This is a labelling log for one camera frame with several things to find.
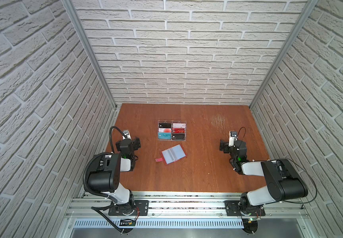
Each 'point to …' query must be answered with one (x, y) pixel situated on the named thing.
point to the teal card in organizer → (164, 135)
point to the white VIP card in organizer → (179, 125)
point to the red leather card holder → (172, 154)
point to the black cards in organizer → (178, 136)
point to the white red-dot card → (164, 130)
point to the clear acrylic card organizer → (172, 130)
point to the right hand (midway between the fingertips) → (228, 138)
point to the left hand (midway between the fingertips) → (127, 136)
